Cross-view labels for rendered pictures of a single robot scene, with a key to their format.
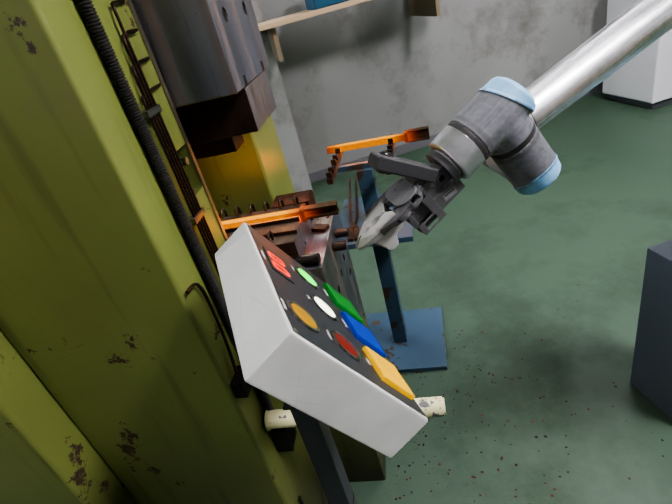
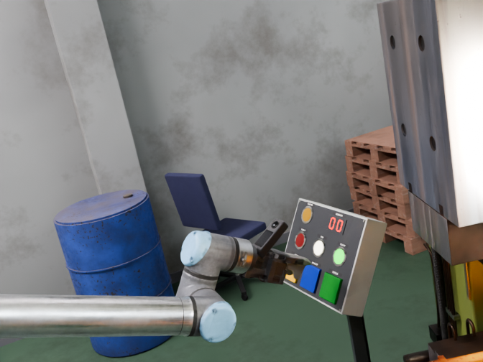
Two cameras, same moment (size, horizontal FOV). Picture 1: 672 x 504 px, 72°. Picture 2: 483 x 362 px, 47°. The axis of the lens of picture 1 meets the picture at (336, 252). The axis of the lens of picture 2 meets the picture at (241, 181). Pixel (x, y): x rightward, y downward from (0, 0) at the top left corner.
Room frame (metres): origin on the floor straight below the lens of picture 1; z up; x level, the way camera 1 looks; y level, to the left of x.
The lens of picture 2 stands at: (2.06, -0.52, 1.77)
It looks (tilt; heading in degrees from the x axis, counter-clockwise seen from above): 15 degrees down; 166
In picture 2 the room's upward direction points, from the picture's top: 12 degrees counter-clockwise
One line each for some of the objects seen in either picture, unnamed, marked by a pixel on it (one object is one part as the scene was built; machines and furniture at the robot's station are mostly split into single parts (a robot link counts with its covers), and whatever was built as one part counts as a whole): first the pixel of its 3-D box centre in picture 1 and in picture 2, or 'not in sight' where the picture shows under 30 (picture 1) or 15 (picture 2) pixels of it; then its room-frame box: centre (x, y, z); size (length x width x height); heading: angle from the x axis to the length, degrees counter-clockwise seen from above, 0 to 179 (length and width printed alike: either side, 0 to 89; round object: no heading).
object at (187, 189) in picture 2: not in sight; (224, 228); (-1.56, 0.20, 0.46); 0.53 x 0.51 x 0.91; 101
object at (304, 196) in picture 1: (294, 207); not in sight; (1.32, 0.09, 0.95); 0.12 x 0.09 x 0.07; 77
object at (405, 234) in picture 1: (375, 218); not in sight; (1.65, -0.19, 0.67); 0.40 x 0.30 x 0.02; 164
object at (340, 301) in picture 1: (341, 305); (331, 288); (0.69, 0.02, 1.01); 0.07 x 0.05 x 0.07; 12
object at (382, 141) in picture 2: not in sight; (429, 174); (-1.59, 1.90, 0.39); 1.09 x 0.77 x 0.77; 96
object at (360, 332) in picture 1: (361, 336); (311, 278); (0.60, 0.00, 1.01); 0.07 x 0.05 x 0.07; 12
